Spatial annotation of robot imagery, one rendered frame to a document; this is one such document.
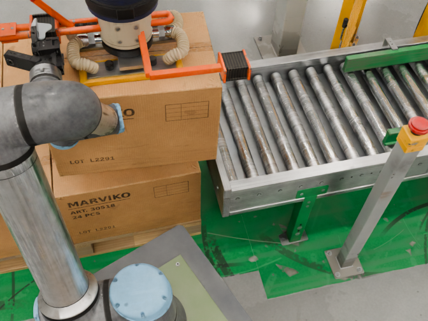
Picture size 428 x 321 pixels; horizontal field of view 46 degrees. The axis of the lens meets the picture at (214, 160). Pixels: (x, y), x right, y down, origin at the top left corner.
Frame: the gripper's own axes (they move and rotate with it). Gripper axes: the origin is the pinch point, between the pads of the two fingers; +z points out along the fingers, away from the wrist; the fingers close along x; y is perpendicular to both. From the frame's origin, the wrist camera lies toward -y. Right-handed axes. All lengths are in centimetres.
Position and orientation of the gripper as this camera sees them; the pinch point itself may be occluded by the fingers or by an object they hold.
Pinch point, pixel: (36, 30)
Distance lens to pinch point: 171.3
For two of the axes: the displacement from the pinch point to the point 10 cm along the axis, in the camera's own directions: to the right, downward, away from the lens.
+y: 9.7, -1.7, 1.6
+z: -2.3, -7.9, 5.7
